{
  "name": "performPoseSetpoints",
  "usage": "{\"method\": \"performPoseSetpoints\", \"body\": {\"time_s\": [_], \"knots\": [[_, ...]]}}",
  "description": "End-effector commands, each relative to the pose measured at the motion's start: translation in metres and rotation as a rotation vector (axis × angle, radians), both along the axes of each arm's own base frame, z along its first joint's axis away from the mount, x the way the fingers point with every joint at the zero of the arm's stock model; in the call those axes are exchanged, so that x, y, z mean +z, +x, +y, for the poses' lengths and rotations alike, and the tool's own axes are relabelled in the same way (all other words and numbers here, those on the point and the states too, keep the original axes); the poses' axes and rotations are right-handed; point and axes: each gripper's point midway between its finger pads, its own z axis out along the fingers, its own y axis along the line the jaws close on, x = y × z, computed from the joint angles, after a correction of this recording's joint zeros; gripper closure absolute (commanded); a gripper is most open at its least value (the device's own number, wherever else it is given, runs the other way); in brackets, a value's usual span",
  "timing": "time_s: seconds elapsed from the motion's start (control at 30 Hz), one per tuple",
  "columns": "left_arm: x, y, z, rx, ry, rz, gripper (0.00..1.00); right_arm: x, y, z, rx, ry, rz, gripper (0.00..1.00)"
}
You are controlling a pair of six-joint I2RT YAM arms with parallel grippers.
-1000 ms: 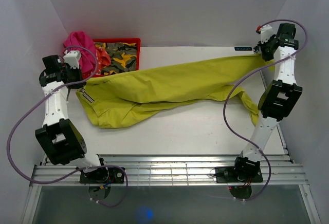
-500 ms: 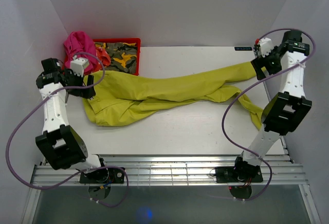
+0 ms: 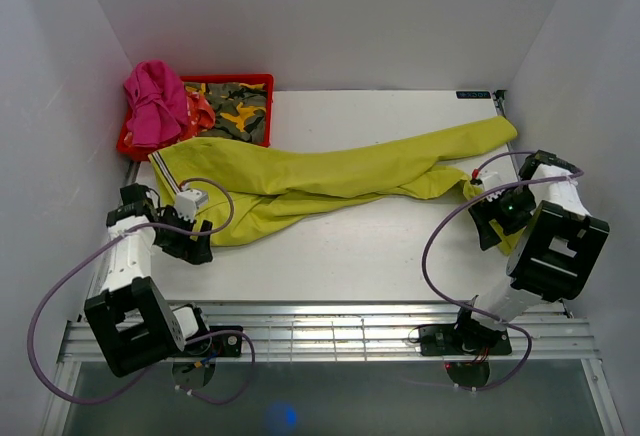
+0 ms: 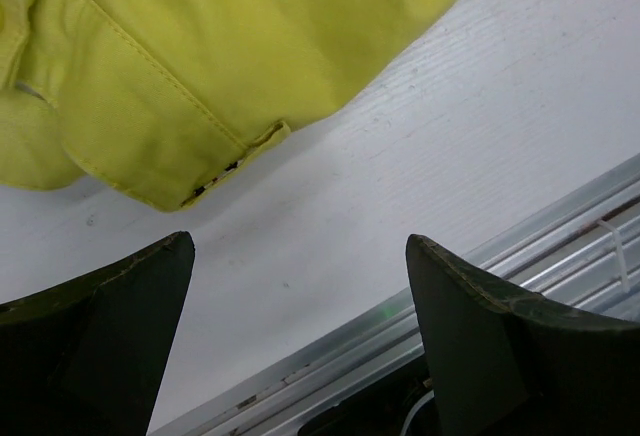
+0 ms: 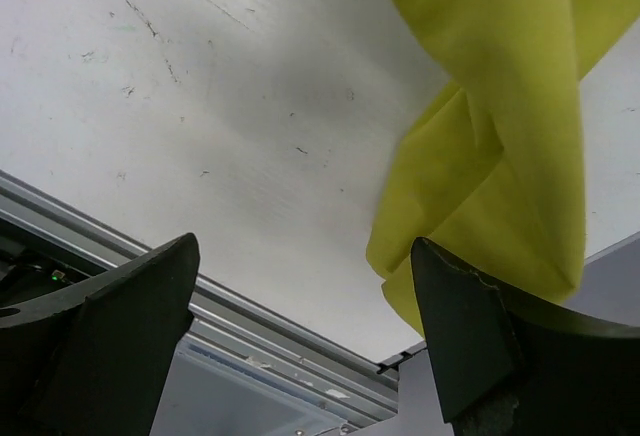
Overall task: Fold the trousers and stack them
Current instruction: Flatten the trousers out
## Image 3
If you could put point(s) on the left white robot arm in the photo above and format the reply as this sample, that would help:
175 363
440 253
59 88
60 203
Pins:
132 322

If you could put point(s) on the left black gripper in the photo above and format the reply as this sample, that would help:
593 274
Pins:
186 249

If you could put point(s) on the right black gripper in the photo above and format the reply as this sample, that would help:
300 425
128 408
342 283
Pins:
481 213

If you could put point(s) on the orange patterned garment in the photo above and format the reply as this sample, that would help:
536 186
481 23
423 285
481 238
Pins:
200 114

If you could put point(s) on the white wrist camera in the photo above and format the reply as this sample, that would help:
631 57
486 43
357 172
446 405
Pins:
485 182
188 203

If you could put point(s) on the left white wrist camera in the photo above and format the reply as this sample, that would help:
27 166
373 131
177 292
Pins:
188 203

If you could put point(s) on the pink garment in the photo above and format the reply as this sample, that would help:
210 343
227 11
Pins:
157 99

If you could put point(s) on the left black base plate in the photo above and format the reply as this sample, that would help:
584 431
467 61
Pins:
228 345

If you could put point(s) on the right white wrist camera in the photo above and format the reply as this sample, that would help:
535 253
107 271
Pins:
485 182

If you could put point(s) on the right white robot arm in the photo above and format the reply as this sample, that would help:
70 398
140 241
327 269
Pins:
558 243

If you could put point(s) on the camouflage garment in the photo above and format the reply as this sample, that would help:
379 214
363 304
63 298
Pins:
240 109

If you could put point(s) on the red plastic bin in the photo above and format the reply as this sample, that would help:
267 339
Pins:
140 154

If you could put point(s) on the aluminium rail frame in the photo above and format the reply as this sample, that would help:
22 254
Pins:
351 286

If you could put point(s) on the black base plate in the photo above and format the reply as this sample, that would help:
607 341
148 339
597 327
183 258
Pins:
228 345
435 343

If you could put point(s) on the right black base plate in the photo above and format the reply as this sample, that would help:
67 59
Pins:
435 343

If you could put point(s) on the yellow-green trousers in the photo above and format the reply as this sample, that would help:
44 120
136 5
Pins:
265 190

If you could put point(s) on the blue table label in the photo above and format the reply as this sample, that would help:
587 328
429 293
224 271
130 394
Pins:
473 95

